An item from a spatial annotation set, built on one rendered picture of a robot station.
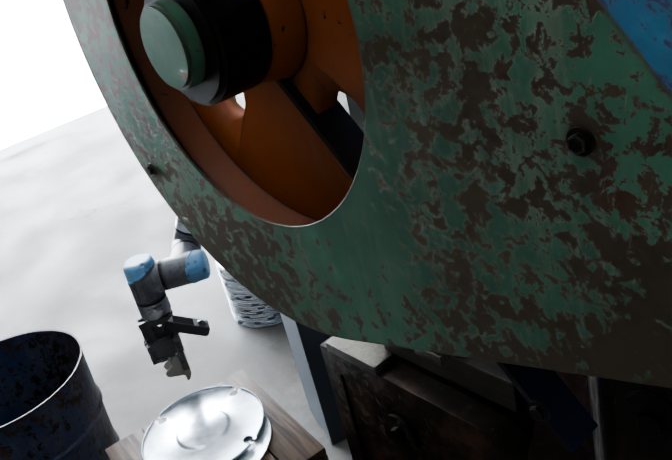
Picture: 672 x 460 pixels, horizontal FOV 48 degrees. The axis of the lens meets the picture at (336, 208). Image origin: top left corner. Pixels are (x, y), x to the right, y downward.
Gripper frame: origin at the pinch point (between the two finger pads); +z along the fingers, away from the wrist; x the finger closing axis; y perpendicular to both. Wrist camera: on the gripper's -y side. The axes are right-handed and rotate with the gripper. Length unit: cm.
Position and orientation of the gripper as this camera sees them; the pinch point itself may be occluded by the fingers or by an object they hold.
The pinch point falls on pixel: (190, 373)
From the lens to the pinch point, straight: 200.1
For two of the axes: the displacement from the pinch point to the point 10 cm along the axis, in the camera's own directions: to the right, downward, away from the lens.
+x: 3.3, 3.4, -8.8
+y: -9.2, 3.4, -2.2
